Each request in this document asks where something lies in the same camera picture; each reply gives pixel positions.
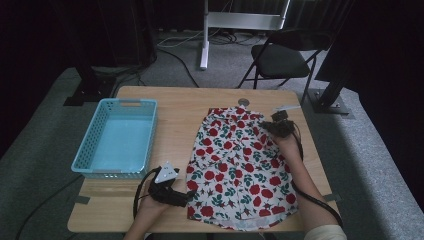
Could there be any white metal stand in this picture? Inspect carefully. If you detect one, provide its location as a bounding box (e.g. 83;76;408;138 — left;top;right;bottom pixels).
198;0;292;71

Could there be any light blue plastic basket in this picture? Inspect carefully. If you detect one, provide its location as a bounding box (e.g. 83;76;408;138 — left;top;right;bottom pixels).
70;97;159;180

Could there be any black stand with flat base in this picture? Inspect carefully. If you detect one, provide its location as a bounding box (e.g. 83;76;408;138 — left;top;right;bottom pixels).
62;63;117;108

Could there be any red floral white garment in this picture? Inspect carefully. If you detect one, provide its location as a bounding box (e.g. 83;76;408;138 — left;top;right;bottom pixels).
185;105;300;232

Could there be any black post on metal plate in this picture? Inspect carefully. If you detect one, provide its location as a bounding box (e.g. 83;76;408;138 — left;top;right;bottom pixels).
305;0;355;116

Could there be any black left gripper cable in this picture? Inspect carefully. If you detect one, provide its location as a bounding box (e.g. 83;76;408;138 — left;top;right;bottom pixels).
132;167;162;220

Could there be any black folding chair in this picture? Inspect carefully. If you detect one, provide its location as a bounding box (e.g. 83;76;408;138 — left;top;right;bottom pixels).
236;27;335;105

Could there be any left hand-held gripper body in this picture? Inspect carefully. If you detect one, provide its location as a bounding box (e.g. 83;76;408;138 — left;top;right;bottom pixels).
147;161;188;208

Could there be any person's right hand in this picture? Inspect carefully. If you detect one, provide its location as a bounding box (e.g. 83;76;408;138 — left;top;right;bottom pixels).
273;133;303;165

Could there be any long black floor cable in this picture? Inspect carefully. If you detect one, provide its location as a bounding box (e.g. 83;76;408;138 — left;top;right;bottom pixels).
14;174;83;240

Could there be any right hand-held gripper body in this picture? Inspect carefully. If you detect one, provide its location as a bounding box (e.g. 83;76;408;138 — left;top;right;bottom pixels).
268;104;301;139

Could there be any dark cabinet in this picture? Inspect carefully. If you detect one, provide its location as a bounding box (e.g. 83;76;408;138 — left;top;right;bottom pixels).
98;0;158;68

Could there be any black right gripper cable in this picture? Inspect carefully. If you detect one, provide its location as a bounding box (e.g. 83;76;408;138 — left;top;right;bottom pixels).
290;122;344;228

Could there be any white floor cable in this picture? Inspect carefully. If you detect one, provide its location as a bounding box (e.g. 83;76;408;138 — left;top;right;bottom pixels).
156;29;205;48

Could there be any person's left hand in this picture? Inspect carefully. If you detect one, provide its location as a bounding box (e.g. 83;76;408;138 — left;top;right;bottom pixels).
136;191;173;221

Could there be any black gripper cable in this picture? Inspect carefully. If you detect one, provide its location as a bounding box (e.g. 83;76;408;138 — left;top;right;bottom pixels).
132;167;162;220
290;122;344;228

